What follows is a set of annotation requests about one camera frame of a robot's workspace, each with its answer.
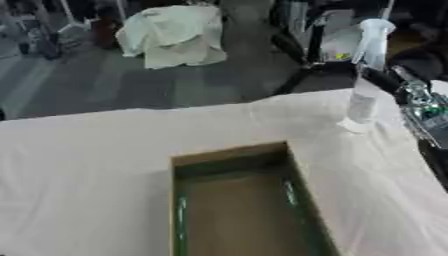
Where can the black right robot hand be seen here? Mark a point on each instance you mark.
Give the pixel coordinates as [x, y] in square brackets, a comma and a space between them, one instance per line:
[382, 80]

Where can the clear plastic spray bottle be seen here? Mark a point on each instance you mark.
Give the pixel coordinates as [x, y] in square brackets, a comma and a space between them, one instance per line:
[366, 100]

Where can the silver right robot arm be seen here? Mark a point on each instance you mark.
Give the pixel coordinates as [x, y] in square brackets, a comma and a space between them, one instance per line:
[430, 116]

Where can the tan cardboard box green inside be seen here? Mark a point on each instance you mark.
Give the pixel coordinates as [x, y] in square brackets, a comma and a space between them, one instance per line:
[245, 203]

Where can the black stand with white panel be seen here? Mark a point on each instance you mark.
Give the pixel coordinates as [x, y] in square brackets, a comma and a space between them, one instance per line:
[318, 36]

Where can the chair draped with white cloth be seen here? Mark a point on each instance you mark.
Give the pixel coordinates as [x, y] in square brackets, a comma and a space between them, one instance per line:
[172, 35]

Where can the dark red bag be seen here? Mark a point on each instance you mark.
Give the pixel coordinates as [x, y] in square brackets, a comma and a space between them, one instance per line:
[106, 28]

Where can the white metal rack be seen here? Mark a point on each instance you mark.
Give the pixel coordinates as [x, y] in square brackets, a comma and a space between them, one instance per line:
[41, 31]

